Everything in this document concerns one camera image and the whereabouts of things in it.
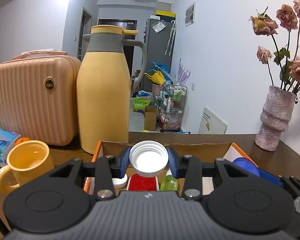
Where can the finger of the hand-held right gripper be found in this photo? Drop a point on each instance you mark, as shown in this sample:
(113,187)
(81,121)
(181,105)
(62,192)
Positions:
(271,177)

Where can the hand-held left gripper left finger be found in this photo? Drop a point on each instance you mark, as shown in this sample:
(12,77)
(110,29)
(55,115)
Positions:
(125,158)

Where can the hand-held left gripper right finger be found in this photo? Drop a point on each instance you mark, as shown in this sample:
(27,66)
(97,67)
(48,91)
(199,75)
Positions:
(173,162)

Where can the green spray bottle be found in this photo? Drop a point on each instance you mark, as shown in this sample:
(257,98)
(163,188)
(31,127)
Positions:
(168,182)

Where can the orange cardboard box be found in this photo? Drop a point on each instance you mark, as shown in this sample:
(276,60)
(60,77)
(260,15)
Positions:
(190,148)

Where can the white serrated bottle cap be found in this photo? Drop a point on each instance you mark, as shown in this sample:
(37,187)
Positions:
(120,182)

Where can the white ribbed bottle cap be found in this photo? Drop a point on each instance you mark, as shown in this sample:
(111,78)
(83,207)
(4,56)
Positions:
(148,160)

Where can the blue bottle cap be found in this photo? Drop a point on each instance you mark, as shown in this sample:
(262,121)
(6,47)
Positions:
(245,165)

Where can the red ribbed item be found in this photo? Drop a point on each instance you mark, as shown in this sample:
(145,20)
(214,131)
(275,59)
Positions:
(142,182)

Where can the small brown cardboard box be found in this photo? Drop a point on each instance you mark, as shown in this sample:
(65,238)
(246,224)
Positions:
(150,118)

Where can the white board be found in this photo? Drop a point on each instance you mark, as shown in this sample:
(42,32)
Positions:
(213,122)

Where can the green bag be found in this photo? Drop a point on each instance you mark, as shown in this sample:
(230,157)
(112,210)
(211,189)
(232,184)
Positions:
(141,104)

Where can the pink textured vase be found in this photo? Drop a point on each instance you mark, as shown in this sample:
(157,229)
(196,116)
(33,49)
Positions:
(275,120)

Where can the yellow thermos jug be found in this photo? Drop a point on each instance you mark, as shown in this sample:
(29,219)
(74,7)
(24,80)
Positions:
(102,92)

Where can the purple plastic decoration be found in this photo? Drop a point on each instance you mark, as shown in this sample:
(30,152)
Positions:
(183,73)

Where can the blue and yellow bags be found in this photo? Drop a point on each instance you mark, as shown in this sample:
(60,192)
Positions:
(157,73)

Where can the yellow ceramic mug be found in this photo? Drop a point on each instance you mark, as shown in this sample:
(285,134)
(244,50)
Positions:
(32,165)

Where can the small orange object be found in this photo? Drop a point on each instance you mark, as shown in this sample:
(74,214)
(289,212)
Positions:
(23,140)

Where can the pink ribbed hard case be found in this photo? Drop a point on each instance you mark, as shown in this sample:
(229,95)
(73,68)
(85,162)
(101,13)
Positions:
(27,100)

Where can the grey refrigerator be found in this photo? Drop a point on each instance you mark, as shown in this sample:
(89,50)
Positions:
(156,45)

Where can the hanging folded umbrellas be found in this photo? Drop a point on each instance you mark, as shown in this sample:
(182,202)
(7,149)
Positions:
(171,37)

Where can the blue tissue pack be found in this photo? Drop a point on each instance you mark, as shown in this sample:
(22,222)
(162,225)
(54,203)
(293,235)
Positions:
(0,142)

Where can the dark wooden door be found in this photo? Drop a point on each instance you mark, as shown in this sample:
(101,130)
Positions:
(115,22)

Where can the yellow box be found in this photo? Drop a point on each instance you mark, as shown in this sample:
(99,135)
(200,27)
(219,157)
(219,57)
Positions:
(166,13)

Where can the dried pink rose bouquet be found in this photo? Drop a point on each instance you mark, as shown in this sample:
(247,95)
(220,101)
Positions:
(263,25)

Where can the white wall outlet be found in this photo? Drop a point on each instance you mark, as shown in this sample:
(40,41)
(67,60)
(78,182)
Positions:
(193,86)

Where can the wall poster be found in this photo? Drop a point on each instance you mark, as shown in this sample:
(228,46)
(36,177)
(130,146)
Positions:
(190,13)

